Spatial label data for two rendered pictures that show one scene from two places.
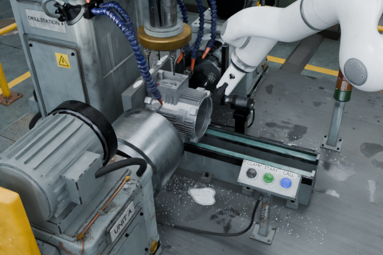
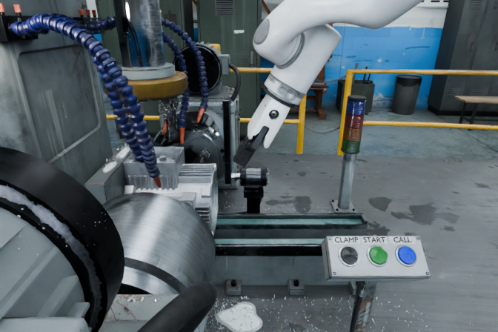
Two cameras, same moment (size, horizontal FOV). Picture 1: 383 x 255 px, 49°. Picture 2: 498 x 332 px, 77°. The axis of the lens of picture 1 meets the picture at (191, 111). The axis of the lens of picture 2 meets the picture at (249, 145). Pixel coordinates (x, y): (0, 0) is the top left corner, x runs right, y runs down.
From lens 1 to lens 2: 0.75 m
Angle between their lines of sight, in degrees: 26
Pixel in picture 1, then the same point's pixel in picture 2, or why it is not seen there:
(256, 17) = not seen: outside the picture
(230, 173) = (267, 271)
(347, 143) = (356, 202)
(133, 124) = (125, 222)
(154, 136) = (173, 234)
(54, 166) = not seen: outside the picture
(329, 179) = not seen: hidden behind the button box
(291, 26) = not seen: outside the picture
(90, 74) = not seen: hidden behind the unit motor
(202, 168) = (224, 276)
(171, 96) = (167, 176)
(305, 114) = (299, 185)
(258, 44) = (314, 52)
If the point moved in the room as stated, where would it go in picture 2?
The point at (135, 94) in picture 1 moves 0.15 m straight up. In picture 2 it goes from (110, 180) to (98, 110)
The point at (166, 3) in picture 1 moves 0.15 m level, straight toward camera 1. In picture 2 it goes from (149, 24) to (169, 24)
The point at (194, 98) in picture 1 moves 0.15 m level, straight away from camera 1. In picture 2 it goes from (201, 173) to (185, 152)
